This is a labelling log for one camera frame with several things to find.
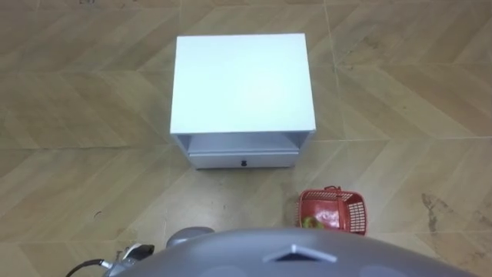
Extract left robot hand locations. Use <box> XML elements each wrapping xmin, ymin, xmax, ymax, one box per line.
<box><xmin>121</xmin><ymin>242</ymin><xmax>155</xmax><ymax>265</ymax></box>

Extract red plastic basket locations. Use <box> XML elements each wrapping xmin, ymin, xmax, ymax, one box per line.
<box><xmin>296</xmin><ymin>185</ymin><xmax>368</xmax><ymax>236</ymax></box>

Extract robot body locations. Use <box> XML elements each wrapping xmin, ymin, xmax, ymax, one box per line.
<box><xmin>115</xmin><ymin>226</ymin><xmax>480</xmax><ymax>277</ymax></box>

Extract green avocado soft toy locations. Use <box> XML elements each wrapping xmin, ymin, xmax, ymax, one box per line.
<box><xmin>301</xmin><ymin>215</ymin><xmax>324</xmax><ymax>231</ymax></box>

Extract white bedside cabinet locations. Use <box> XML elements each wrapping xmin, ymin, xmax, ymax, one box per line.
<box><xmin>169</xmin><ymin>32</ymin><xmax>317</xmax><ymax>170</ymax></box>

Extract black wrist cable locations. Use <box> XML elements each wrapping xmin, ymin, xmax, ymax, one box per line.
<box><xmin>65</xmin><ymin>259</ymin><xmax>112</xmax><ymax>277</ymax></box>

